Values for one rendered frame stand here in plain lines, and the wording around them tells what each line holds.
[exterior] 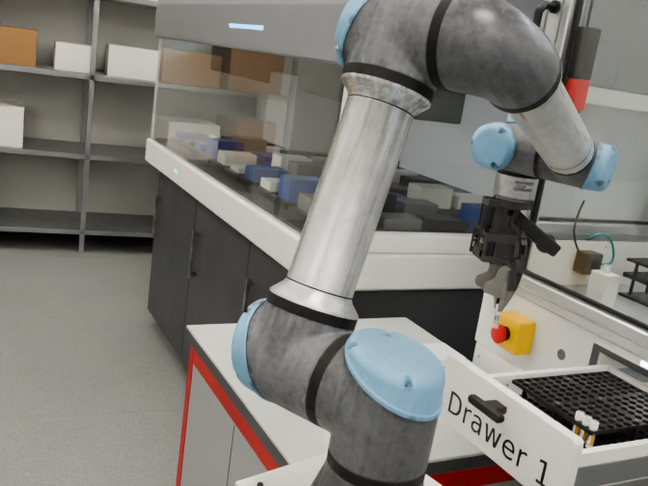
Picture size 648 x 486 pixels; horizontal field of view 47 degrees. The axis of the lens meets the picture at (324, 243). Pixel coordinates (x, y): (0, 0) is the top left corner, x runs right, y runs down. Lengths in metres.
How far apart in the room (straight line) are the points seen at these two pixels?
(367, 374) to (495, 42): 0.38
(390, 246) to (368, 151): 1.06
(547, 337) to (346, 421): 0.80
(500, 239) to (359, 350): 0.60
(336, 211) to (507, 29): 0.28
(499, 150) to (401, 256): 0.79
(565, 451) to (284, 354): 0.42
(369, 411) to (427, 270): 1.23
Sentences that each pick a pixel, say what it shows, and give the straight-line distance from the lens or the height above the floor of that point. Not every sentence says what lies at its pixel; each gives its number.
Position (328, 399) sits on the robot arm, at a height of 1.00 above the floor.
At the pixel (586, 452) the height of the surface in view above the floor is 0.89.
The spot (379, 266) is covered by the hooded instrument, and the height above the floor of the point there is 0.87.
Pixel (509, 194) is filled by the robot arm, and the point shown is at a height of 1.18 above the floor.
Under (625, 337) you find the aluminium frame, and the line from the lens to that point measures 1.43.
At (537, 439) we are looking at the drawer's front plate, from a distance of 1.11.
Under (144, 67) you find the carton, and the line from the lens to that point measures 4.80.
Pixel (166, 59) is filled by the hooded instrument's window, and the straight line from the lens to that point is 3.33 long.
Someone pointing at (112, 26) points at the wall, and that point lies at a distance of 5.15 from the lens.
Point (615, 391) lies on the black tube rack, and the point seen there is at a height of 0.90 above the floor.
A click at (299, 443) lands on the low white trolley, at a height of 0.76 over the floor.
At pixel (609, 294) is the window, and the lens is 1.47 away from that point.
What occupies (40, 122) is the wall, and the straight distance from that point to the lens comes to 5.17.
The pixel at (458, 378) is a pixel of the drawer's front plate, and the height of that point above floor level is 0.90.
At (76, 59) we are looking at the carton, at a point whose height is 1.17.
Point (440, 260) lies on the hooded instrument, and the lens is 2.03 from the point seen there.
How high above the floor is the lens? 1.37
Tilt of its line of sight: 14 degrees down
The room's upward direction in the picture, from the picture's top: 8 degrees clockwise
